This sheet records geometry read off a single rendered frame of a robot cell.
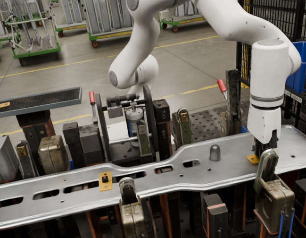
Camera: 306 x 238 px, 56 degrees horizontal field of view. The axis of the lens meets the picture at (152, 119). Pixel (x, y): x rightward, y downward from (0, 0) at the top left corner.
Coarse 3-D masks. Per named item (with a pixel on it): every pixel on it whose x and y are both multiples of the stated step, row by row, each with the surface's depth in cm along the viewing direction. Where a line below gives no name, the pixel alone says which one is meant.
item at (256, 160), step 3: (258, 153) 85; (249, 156) 86; (252, 156) 86; (255, 156) 85; (258, 156) 85; (249, 159) 84; (255, 159) 84; (258, 159) 84; (252, 162) 83; (255, 162) 83
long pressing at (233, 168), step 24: (192, 144) 95; (240, 144) 93; (288, 144) 90; (96, 168) 90; (120, 168) 88; (144, 168) 87; (192, 168) 85; (216, 168) 84; (240, 168) 82; (288, 168) 81; (0, 192) 85; (24, 192) 83; (72, 192) 81; (96, 192) 80; (144, 192) 78; (168, 192) 78; (0, 216) 76; (24, 216) 75; (48, 216) 74
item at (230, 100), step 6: (228, 72) 93; (234, 72) 91; (228, 78) 94; (234, 78) 92; (228, 84) 95; (234, 84) 96; (228, 90) 96; (234, 90) 96; (228, 96) 96; (234, 96) 97; (228, 102) 97; (234, 102) 98; (228, 108) 98
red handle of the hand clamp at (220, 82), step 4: (220, 80) 105; (220, 84) 104; (220, 88) 104; (224, 88) 103; (224, 92) 103; (224, 96) 102; (232, 108) 99; (232, 112) 99; (236, 112) 99; (232, 116) 99
